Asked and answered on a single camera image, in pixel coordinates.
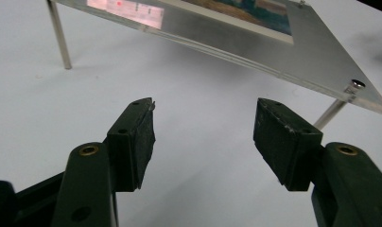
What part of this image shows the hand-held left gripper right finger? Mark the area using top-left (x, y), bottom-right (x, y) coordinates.
top-left (252, 97), bottom-right (382, 227)

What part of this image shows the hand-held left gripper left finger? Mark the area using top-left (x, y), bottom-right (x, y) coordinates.
top-left (50, 96), bottom-right (157, 227)

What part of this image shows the white table mat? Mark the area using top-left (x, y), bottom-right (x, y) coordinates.
top-left (0, 0), bottom-right (382, 227)

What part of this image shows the clear acrylic photo frame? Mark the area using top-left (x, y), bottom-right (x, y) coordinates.
top-left (51, 0), bottom-right (382, 115)

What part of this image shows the painted picture print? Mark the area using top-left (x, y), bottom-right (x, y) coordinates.
top-left (160, 0), bottom-right (295, 45)

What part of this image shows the metal frame leg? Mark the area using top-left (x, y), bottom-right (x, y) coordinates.
top-left (313, 79), bottom-right (367, 131)
top-left (46, 0), bottom-right (73, 71)

